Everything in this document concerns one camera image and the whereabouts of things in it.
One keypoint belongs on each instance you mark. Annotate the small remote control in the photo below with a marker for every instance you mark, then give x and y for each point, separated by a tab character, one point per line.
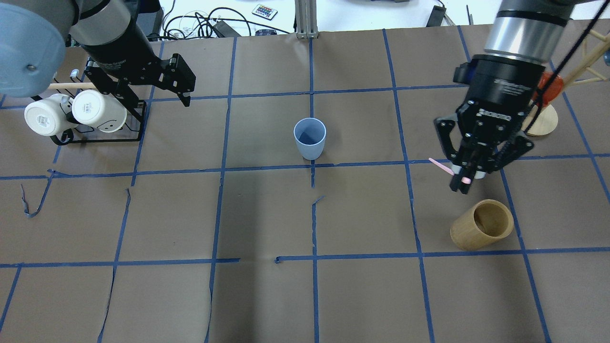
265	12

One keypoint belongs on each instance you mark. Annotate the black power adapter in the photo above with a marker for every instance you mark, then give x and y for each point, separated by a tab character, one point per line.
436	16

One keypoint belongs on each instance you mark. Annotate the wooden mug tree stand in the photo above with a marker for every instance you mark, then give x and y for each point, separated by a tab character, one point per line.
543	121

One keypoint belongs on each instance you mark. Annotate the black wire mug rack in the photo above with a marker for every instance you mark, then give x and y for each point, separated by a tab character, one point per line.
131	131

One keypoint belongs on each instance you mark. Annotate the aluminium frame post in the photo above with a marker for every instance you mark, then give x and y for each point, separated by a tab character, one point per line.
306	19

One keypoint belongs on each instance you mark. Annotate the white mug left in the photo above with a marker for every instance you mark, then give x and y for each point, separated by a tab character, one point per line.
50	116

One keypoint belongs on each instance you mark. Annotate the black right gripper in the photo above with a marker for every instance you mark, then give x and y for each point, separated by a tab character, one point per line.
506	84

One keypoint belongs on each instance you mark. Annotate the light blue plastic cup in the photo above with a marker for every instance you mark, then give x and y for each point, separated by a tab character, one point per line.
310	136

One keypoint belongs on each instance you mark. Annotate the white mug right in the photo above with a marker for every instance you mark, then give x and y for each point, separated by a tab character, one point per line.
99	111

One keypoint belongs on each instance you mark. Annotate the orange mug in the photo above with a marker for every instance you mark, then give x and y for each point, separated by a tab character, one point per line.
548	88

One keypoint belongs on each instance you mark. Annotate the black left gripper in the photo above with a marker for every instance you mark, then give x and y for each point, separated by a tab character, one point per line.
125	49

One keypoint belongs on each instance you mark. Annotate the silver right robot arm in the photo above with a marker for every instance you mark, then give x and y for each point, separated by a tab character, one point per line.
527	30

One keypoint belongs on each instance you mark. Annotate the bamboo chopstick holder cup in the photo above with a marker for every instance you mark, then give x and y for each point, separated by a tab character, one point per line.
485	223

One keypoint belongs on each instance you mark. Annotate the blue mug on tree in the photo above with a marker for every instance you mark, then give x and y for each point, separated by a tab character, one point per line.
606	58

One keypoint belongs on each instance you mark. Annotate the white mug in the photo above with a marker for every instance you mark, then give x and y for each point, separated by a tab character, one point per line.
50	116
99	111

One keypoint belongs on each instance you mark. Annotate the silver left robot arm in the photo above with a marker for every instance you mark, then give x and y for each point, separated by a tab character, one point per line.
339	63

